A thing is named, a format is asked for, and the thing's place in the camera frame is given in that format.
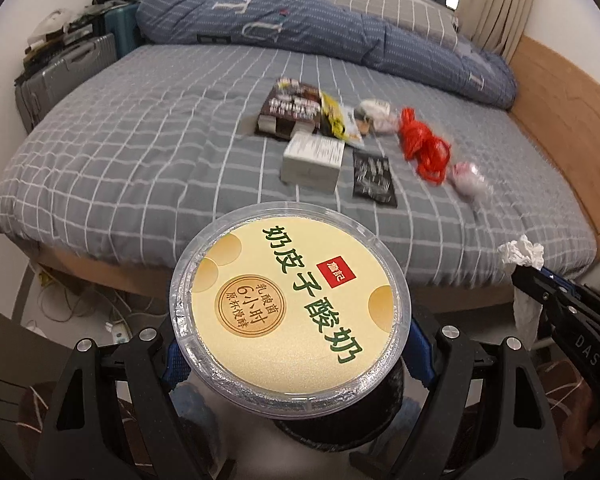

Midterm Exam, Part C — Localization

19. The grey checked pillow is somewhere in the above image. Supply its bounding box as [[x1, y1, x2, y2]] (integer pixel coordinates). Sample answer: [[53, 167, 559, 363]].
[[332, 0, 458, 51]]

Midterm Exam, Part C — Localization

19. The clear bag with tag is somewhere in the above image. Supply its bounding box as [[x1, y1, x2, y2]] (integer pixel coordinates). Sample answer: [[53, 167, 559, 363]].
[[354, 99, 401, 136]]

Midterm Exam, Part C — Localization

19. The red plastic bag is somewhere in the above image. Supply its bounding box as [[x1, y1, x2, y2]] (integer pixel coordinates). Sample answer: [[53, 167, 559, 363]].
[[398, 108, 451, 185]]

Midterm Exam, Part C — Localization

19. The black lined trash bin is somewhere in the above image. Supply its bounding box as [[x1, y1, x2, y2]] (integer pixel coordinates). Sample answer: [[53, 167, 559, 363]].
[[274, 361, 404, 453]]

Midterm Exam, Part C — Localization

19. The yellow snack wrapper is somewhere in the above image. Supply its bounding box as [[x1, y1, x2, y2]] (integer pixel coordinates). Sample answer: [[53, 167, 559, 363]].
[[321, 91, 365, 150]]

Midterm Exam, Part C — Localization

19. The yellow yogurt cup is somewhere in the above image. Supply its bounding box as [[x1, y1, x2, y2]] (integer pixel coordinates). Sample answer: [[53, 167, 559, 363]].
[[170, 203, 412, 419]]

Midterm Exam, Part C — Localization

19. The white power strip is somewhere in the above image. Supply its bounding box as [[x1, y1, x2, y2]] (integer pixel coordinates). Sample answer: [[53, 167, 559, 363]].
[[105, 321, 132, 344]]

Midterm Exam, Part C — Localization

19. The black sachet packet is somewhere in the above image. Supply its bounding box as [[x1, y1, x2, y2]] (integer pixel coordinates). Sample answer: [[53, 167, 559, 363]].
[[352, 150, 398, 208]]

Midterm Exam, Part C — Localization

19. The beige curtain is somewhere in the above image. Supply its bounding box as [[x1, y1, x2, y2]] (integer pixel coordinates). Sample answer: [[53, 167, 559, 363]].
[[454, 0, 533, 63]]

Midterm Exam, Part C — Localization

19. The white cardboard box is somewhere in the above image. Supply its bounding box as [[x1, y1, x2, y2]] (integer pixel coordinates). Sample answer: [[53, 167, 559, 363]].
[[280, 132, 346, 193]]

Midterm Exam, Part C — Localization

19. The grey checked bed sheet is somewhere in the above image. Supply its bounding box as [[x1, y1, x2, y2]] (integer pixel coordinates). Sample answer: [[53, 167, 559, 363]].
[[0, 46, 597, 286]]

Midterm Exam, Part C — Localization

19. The wooden headboard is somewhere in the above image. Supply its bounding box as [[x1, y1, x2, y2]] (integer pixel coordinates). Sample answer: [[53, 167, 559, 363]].
[[509, 36, 600, 258]]

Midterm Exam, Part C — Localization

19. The blue striped duvet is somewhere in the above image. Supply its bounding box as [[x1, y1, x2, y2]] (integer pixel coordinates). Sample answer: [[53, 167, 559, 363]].
[[136, 0, 517, 110]]

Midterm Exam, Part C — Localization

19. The white tissue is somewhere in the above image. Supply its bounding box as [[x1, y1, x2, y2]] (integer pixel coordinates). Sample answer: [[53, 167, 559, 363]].
[[498, 235, 544, 350]]

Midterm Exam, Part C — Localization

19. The teal suitcase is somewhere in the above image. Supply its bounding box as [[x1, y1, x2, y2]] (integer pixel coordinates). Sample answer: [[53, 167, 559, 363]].
[[104, 3, 145, 58]]

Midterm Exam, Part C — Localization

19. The grey suitcase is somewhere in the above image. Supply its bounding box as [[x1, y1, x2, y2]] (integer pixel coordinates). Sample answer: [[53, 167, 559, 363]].
[[15, 34, 117, 133]]

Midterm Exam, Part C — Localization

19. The brown cookie box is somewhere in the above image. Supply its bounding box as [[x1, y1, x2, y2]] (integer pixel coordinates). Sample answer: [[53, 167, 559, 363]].
[[257, 77, 322, 141]]

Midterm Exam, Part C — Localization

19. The clear plastic bag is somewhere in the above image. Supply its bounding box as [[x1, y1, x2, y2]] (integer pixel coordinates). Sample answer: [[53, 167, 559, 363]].
[[450, 162, 492, 203]]

